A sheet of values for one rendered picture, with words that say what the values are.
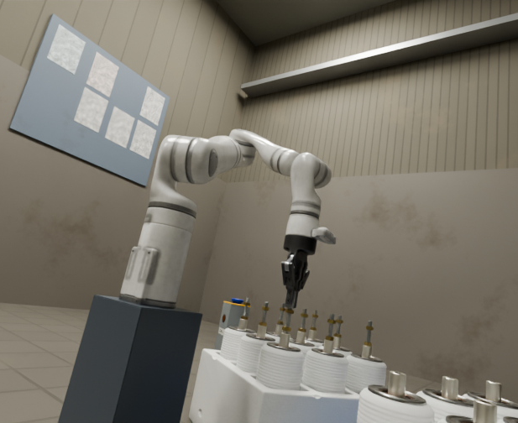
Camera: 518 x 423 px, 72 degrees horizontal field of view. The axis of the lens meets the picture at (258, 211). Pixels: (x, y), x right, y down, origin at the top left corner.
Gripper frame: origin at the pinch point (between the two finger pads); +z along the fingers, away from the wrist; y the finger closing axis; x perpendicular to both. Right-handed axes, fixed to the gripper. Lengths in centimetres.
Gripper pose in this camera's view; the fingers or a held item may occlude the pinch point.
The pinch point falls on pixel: (291, 299)
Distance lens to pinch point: 82.9
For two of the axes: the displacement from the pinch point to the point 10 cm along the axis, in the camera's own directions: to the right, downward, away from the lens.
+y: -4.3, -2.9, -8.5
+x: 8.8, 0.5, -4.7
